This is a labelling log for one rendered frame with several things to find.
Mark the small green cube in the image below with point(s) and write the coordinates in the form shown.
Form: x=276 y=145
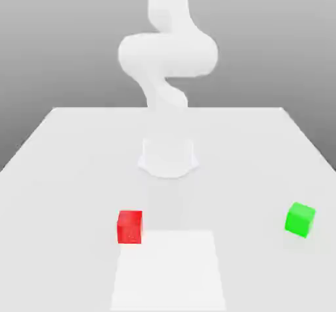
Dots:
x=299 y=220

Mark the small red cube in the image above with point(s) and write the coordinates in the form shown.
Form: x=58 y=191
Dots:
x=129 y=227

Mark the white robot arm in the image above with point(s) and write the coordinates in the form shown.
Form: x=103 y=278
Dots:
x=168 y=54

